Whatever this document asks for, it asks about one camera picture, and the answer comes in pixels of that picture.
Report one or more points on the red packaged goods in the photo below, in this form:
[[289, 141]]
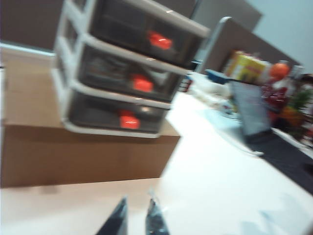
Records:
[[275, 95]]

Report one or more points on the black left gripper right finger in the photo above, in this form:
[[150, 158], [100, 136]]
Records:
[[155, 220]]

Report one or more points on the grey partition with rounded corner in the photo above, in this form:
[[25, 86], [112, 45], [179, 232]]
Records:
[[220, 9]]

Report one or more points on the orange ball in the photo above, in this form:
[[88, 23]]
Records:
[[280, 70]]

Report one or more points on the black table mat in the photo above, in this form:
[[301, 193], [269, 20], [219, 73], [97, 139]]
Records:
[[288, 159]]

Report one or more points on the white drawer cabinet frame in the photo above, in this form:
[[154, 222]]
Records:
[[73, 84]]

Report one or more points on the brown partition with white frame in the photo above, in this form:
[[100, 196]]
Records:
[[244, 41]]

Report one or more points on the grey straight partition panel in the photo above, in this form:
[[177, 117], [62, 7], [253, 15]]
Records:
[[24, 19]]

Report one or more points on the blue flat object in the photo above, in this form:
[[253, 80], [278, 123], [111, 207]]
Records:
[[217, 76]]

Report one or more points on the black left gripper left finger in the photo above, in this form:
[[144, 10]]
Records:
[[119, 220]]

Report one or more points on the yellow carton box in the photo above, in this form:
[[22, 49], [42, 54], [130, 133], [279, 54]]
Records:
[[247, 64]]

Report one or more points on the brown cardboard box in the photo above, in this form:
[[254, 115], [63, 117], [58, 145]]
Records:
[[73, 156]]

